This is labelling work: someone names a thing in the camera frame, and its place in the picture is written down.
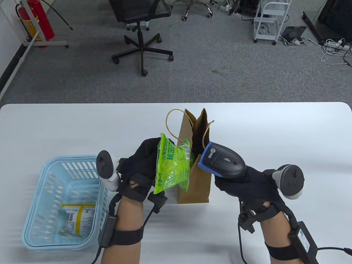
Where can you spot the person's left hand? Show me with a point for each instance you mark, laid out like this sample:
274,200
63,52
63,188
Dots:
137,170

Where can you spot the person's right hand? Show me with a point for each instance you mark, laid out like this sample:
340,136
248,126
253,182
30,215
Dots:
255,187

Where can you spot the green cucumber print chips bag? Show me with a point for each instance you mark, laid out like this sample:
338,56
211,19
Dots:
170,170

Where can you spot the black and blue barcode scanner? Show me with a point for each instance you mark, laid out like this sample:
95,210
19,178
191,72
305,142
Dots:
228,162

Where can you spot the brown paper bag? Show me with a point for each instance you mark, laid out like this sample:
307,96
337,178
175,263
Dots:
196,189

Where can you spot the yellow bag of chips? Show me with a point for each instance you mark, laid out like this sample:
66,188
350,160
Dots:
79,220

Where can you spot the person's left forearm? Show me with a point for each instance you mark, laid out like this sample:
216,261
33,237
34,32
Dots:
129,217

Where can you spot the white and black controller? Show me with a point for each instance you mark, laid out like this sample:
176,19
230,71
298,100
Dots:
104,165
291,181

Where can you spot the black labelled sensor box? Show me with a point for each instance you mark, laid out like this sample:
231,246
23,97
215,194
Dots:
304,242
106,233

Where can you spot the light blue plastic basket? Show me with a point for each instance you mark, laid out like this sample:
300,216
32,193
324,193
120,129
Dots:
55,245

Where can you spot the white metal stand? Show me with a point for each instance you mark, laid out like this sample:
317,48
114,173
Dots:
55,43

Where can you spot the white utility cart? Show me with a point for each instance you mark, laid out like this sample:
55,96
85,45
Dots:
275,33

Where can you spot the black lidded floor box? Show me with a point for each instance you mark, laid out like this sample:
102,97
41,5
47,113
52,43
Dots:
293,32

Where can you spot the black office chair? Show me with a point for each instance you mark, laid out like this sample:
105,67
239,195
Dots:
140,11

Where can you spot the white power strip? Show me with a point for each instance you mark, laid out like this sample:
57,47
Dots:
334,45

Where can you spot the chrome chair base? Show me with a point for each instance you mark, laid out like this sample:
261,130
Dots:
187,11

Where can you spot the red fire extinguisher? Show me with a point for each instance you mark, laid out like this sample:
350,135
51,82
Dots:
41,22

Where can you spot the black equipment stand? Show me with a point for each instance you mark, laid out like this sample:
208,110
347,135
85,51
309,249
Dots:
335,16

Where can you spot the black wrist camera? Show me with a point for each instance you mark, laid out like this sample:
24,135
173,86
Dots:
246,221
158,200

